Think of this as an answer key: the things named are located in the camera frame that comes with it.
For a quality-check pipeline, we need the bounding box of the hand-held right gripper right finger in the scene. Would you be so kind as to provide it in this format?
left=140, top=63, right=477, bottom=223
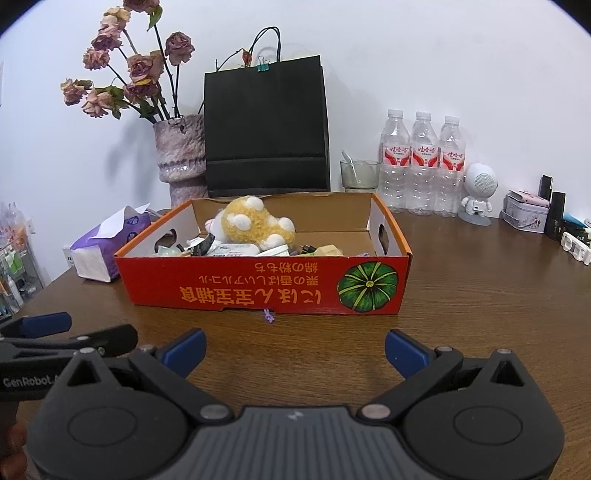
left=358, top=329, right=527, bottom=423

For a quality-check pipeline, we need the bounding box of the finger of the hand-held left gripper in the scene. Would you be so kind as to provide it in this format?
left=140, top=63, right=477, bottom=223
left=0, top=312, right=73, bottom=339
left=60, top=323, right=139, bottom=360

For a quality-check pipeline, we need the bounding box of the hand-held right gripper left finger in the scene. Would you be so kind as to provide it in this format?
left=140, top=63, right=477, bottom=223
left=55, top=329, right=236, bottom=425

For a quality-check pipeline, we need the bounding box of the dark wrapper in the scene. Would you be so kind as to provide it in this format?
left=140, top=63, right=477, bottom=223
left=185, top=233, right=218, bottom=257

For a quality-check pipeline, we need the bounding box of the red cardboard box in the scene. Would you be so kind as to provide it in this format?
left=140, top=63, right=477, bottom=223
left=114, top=191, right=413, bottom=316

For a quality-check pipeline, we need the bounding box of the white oval case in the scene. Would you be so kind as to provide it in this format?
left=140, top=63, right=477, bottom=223
left=212, top=242, right=262, bottom=257

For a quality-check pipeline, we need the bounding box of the yellow plush toy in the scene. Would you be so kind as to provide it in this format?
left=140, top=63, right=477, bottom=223
left=205, top=196, right=297, bottom=253

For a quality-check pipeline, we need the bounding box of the person's left hand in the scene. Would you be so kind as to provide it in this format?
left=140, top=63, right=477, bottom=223
left=0, top=413, right=29, bottom=468

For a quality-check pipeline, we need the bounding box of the rack of small goods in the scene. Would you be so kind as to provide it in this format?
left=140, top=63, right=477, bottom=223
left=0, top=200, right=45, bottom=320

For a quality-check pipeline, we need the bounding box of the purple tissue pack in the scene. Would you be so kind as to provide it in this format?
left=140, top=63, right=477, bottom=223
left=69, top=203, right=153, bottom=283

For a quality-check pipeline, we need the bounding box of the glass cup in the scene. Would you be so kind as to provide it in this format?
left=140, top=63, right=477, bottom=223
left=340, top=159, right=381, bottom=193

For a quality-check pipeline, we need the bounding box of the white tin box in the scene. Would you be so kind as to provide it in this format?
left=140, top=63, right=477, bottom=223
left=500, top=189, right=551, bottom=234

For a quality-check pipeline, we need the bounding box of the white robot figure speaker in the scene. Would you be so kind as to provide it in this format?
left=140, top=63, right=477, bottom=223
left=458, top=162, right=499, bottom=227

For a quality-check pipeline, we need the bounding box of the white spoon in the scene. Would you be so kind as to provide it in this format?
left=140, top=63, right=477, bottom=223
left=342, top=150, right=361, bottom=185

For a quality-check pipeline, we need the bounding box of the mottled purple ceramic vase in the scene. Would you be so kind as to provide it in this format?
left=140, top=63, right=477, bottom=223
left=153, top=114, right=209, bottom=208

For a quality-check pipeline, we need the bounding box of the white plastic clip holder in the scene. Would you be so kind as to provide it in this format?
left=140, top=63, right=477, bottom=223
left=560, top=232, right=591, bottom=265

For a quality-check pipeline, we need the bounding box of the black rectangular box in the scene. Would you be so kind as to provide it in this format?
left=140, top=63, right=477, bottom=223
left=545, top=191, right=567, bottom=241

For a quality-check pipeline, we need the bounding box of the black paper bag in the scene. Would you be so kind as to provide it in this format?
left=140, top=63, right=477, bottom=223
left=203, top=26, right=332, bottom=199

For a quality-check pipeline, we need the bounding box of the dried pink rose bouquet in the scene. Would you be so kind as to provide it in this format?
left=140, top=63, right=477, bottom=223
left=60, top=0, right=195, bottom=123

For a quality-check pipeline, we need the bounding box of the dried rose bud stem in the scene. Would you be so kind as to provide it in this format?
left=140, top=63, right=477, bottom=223
left=215, top=47, right=254, bottom=71

